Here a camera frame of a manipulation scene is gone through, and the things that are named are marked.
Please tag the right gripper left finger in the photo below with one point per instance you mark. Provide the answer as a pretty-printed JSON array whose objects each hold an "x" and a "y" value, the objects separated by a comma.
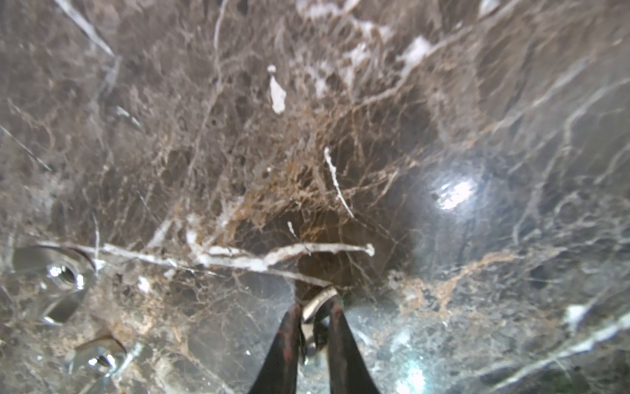
[{"x": 280, "y": 368}]

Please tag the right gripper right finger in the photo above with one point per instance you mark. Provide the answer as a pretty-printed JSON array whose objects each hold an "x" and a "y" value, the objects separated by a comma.
[{"x": 348, "y": 372}]

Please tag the silver wing nut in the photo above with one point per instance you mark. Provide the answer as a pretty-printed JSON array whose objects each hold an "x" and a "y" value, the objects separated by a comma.
[
  {"x": 55, "y": 281},
  {"x": 105, "y": 356},
  {"x": 314, "y": 325}
]

